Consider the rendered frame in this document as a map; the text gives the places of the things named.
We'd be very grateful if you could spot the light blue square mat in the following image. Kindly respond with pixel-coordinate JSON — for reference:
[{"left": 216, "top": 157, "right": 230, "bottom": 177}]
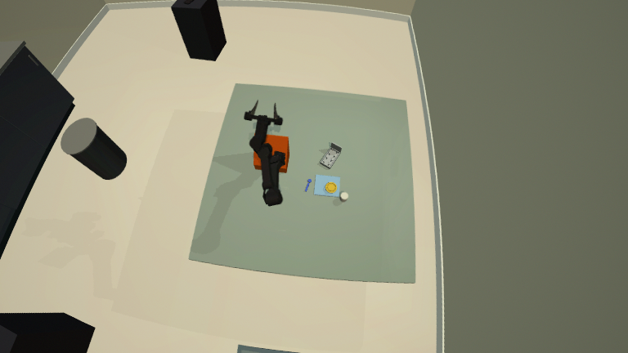
[{"left": 314, "top": 175, "right": 340, "bottom": 198}]

